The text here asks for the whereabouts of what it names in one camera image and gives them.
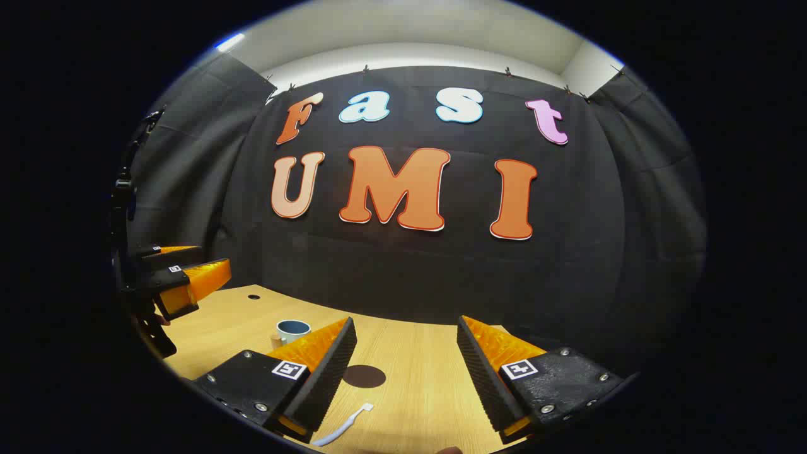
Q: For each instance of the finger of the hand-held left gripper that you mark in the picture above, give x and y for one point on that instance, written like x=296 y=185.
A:
x=179 y=255
x=189 y=287

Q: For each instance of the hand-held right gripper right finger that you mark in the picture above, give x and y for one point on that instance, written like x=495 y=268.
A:
x=482 y=378

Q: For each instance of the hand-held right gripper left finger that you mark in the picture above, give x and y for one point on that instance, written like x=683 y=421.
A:
x=331 y=372

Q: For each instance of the dark round coaster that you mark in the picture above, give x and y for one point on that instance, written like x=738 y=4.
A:
x=364 y=376

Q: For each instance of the white toothbrush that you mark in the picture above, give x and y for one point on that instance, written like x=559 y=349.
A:
x=343 y=427

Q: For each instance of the wooden desktop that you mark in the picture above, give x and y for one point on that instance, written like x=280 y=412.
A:
x=416 y=372

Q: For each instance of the black backdrop cloth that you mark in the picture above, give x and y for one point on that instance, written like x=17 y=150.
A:
x=410 y=277

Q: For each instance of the ceiling light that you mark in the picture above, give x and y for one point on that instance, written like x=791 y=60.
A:
x=230 y=42

